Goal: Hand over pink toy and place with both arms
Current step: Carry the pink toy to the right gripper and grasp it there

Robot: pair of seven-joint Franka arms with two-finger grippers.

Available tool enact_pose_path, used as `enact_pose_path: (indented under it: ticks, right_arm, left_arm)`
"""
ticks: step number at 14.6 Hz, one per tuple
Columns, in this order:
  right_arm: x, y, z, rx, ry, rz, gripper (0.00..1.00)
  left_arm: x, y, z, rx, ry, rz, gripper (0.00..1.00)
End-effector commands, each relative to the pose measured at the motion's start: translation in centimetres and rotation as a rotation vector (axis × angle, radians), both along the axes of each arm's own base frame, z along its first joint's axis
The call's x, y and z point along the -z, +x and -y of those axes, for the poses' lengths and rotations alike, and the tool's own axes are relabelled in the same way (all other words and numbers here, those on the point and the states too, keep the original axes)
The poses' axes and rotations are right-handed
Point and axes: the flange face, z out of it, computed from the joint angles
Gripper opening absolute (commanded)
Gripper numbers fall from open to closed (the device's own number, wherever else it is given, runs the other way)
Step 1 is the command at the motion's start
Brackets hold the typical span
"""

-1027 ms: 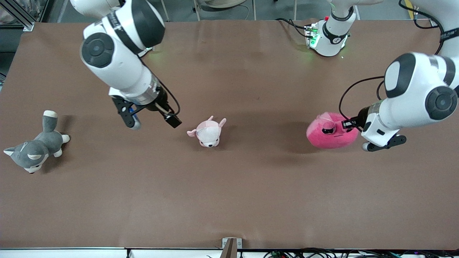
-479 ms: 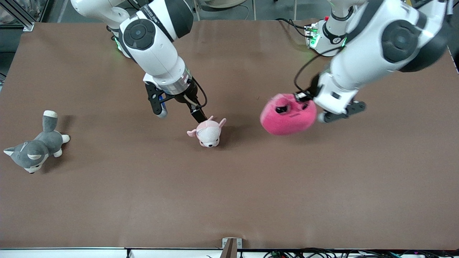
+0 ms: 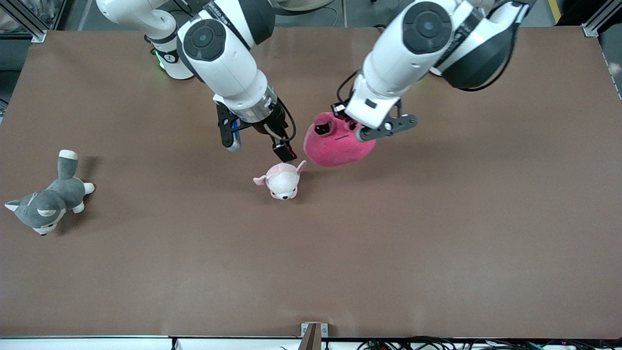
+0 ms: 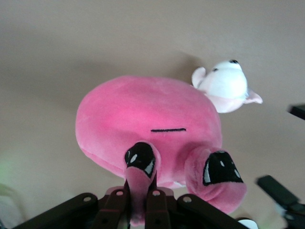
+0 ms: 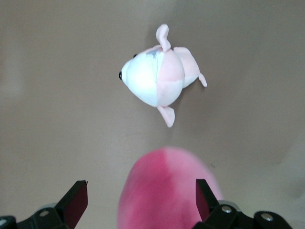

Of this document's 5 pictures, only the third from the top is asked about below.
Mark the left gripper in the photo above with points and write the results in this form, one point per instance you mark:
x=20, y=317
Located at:
x=338, y=109

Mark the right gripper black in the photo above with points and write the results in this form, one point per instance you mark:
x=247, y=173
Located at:
x=275, y=121

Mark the round hot pink plush toy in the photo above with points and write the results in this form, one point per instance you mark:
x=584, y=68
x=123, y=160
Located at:
x=335, y=146

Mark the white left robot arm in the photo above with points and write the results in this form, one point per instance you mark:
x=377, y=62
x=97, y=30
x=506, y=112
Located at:
x=413, y=63

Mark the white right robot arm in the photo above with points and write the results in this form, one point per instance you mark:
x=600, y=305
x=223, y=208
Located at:
x=228, y=63

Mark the small pale pink plush animal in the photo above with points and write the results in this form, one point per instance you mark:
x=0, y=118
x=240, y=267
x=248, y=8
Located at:
x=282, y=182

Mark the white round chair base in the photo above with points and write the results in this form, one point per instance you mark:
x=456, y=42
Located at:
x=306, y=4

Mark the grey and white husky plush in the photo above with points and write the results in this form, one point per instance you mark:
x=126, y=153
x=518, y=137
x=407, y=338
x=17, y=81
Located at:
x=48, y=204

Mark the metal table edge bracket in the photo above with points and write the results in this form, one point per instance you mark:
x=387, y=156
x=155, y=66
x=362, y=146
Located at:
x=313, y=335

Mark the aluminium frame profile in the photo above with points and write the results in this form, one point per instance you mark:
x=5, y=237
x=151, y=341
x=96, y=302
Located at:
x=595, y=26
x=29, y=26

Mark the white table edge rail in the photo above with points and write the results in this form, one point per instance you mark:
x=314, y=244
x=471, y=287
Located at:
x=97, y=344

